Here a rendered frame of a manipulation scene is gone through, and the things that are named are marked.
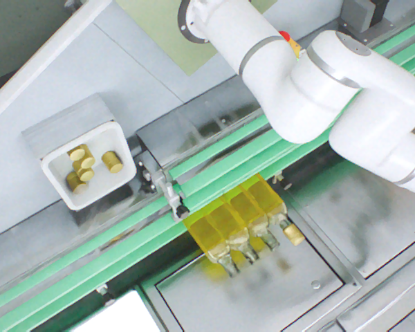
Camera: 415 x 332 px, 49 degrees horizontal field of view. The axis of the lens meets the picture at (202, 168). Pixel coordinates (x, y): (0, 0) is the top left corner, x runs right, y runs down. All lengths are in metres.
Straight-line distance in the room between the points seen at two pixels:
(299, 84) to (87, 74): 0.44
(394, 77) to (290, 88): 0.14
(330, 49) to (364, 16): 0.66
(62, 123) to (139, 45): 0.22
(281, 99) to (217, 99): 0.48
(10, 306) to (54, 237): 0.18
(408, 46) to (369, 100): 0.68
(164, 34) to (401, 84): 0.41
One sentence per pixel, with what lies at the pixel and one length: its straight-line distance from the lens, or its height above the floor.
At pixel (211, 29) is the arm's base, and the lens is 0.81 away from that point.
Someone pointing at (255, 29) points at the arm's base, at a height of 0.97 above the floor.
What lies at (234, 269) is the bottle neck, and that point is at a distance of 1.09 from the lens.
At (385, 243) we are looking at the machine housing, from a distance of 1.37.
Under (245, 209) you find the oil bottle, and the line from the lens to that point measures 1.13.
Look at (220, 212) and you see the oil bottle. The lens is 1.13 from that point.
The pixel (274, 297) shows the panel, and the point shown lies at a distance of 1.23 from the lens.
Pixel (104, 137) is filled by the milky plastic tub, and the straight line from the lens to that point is 1.06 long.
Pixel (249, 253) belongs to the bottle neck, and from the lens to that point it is 1.11.
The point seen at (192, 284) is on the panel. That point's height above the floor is 1.07.
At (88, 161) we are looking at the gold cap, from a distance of 1.02.
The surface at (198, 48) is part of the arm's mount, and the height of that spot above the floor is 0.84.
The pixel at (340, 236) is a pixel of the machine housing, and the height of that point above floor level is 1.18.
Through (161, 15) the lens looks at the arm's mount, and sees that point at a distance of 0.83.
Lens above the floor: 1.40
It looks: 27 degrees down
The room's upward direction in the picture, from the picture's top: 142 degrees clockwise
